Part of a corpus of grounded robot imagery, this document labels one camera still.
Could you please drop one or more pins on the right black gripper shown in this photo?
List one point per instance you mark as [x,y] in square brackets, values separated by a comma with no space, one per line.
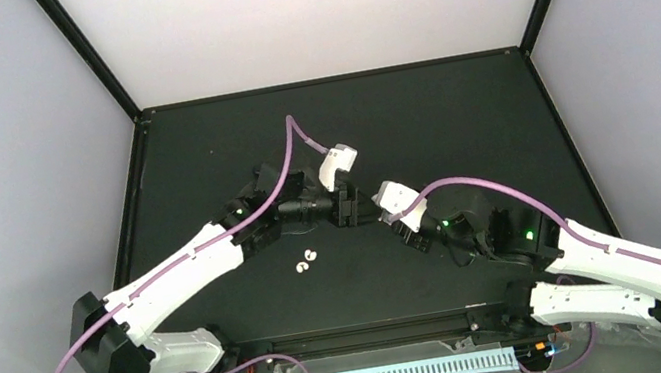
[398,228]

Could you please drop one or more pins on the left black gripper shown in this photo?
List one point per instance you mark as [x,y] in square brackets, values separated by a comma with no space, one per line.
[350,218]

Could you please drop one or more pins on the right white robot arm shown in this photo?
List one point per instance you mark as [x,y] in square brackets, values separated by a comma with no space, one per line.
[565,274]

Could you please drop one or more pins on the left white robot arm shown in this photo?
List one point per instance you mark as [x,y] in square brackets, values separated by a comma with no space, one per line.
[118,333]

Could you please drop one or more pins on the white earbud upper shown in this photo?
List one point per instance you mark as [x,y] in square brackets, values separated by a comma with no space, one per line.
[310,255]

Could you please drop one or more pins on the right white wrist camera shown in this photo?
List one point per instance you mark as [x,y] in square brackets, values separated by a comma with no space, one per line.
[400,204]

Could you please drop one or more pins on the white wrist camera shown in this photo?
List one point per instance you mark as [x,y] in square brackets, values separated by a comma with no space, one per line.
[339,158]
[400,204]

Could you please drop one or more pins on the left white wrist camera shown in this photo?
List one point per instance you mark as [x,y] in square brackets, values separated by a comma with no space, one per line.
[339,158]

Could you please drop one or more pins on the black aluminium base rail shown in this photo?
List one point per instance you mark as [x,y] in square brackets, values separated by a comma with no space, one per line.
[369,336]

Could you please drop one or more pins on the left back frame post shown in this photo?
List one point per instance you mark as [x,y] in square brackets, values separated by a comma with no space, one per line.
[68,27]

